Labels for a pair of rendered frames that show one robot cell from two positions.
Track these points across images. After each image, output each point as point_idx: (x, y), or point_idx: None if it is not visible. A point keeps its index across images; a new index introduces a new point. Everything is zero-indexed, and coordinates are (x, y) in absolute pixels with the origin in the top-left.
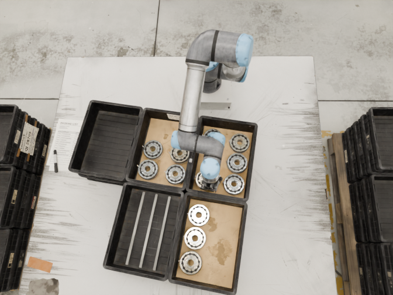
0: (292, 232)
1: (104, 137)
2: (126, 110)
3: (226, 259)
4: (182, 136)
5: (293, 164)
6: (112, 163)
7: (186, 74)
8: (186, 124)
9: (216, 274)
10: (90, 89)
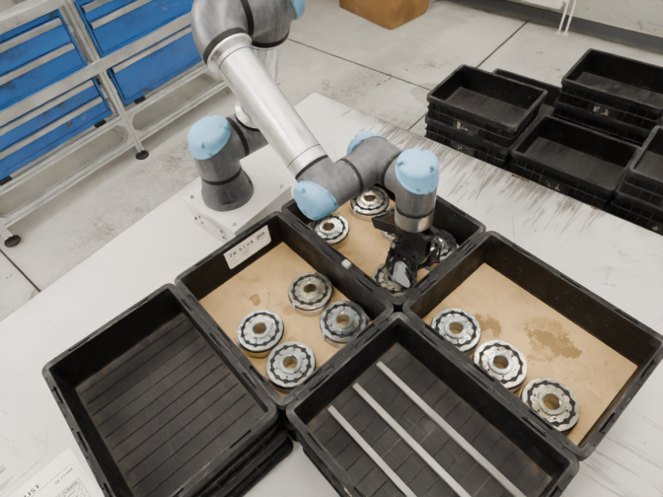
0: (557, 246)
1: (138, 416)
2: (138, 323)
3: (571, 340)
4: (319, 172)
5: (448, 186)
6: (209, 436)
7: (230, 71)
8: (308, 145)
9: (595, 377)
10: (7, 402)
